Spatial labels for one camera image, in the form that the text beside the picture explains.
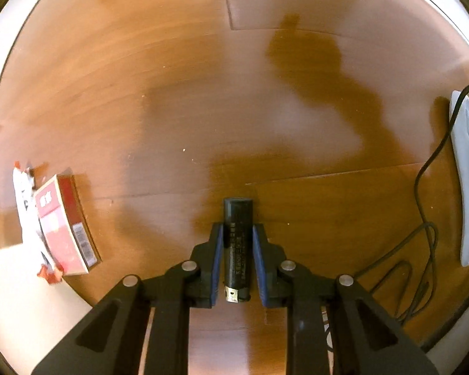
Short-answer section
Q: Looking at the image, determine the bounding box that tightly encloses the red cigarette pack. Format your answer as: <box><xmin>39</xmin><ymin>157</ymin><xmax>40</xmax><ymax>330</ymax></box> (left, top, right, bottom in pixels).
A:
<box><xmin>33</xmin><ymin>174</ymin><xmax>101</xmax><ymax>276</ymax></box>

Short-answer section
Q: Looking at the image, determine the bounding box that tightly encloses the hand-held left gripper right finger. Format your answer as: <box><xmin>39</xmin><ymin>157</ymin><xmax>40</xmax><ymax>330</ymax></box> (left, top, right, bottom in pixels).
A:
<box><xmin>252</xmin><ymin>224</ymin><xmax>438</xmax><ymax>375</ymax></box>

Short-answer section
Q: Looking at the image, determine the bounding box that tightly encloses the black lighter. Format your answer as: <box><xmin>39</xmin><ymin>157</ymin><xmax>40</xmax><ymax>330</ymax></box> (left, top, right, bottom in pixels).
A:
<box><xmin>224</xmin><ymin>197</ymin><xmax>255</xmax><ymax>304</ymax></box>

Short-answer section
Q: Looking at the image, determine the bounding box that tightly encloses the crumpled red white wrapper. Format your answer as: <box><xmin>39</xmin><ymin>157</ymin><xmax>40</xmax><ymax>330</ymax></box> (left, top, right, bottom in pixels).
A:
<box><xmin>12</xmin><ymin>160</ymin><xmax>65</xmax><ymax>286</ymax></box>

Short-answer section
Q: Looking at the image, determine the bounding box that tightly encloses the black cable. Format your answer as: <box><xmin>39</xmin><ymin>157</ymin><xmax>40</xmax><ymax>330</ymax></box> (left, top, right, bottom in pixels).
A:
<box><xmin>322</xmin><ymin>83</ymin><xmax>469</xmax><ymax>354</ymax></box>

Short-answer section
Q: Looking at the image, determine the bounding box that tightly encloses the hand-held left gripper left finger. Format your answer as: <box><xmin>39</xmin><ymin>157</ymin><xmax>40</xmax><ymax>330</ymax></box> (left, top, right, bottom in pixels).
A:
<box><xmin>31</xmin><ymin>222</ymin><xmax>224</xmax><ymax>375</ymax></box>

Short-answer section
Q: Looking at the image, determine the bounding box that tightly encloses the beige square trash bin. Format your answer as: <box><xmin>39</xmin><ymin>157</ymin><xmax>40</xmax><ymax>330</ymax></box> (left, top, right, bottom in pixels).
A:
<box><xmin>0</xmin><ymin>219</ymin><xmax>96</xmax><ymax>375</ymax></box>

